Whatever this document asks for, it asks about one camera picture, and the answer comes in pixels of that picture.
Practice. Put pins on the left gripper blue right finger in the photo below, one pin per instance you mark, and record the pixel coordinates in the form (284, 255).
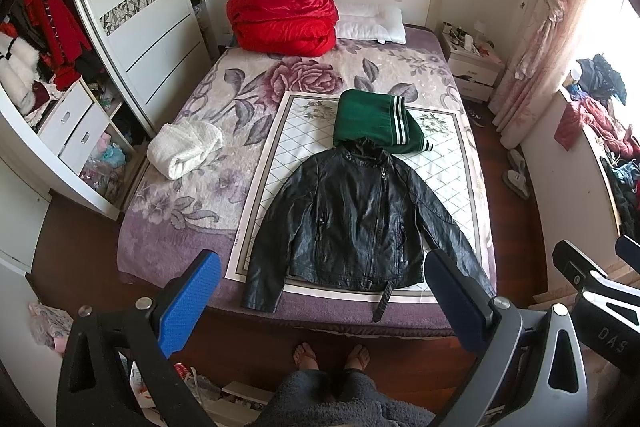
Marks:
(528, 370)

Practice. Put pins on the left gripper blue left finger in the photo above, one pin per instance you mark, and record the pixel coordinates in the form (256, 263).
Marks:
(94, 389)

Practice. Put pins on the black leather jacket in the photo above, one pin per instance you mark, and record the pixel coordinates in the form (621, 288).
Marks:
(360, 221)

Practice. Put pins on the green sweatshirt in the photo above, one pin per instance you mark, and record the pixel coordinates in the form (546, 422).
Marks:
(380, 118)

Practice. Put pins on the clothes pile by window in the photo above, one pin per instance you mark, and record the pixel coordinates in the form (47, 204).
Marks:
(597, 87)

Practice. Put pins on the bed with floral purple blanket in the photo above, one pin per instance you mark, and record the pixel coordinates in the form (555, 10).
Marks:
(274, 112)

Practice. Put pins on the white slippers pair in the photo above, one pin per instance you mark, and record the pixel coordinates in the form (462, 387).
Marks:
(515, 178)

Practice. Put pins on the white folded fluffy garment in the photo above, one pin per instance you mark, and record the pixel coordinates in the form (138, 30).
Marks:
(180, 148)

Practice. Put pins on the white bedside table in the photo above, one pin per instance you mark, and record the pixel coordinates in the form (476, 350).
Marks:
(475, 72)

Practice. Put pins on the white diamond pattern mat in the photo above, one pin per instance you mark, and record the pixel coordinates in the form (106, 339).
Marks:
(350, 186)

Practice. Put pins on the red hanging coat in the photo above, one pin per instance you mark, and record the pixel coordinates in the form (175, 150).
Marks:
(65, 39)

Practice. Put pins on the white sliding wardrobe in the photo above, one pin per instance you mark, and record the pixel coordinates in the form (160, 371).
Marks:
(88, 143)

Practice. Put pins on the pink floral curtain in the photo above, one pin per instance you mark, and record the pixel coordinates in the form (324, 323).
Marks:
(539, 64)

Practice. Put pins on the white pillow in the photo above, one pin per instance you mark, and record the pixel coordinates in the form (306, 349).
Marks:
(381, 23)

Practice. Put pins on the red folded duvet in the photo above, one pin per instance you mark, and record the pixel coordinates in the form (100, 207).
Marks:
(286, 27)

